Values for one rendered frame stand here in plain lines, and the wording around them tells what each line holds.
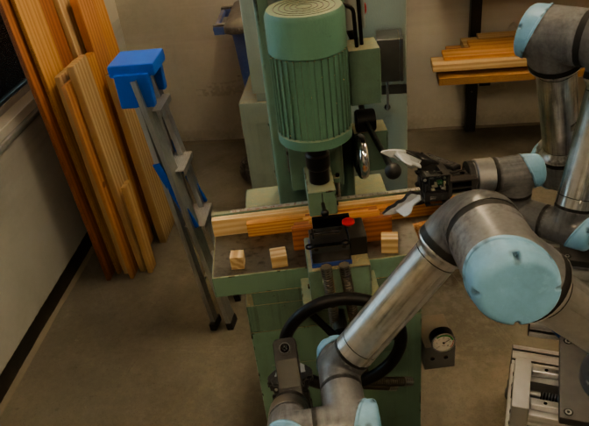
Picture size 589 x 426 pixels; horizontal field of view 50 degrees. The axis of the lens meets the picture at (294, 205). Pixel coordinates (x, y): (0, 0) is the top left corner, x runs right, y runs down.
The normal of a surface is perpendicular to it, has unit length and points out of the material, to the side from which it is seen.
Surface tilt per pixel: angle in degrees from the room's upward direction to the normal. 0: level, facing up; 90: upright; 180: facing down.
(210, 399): 0
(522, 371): 0
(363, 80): 90
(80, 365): 0
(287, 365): 33
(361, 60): 90
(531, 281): 85
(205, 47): 90
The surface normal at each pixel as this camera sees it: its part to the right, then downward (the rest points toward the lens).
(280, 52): -0.61, 0.47
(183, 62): -0.08, 0.54
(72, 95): 0.98, -0.08
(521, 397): -0.10, -0.84
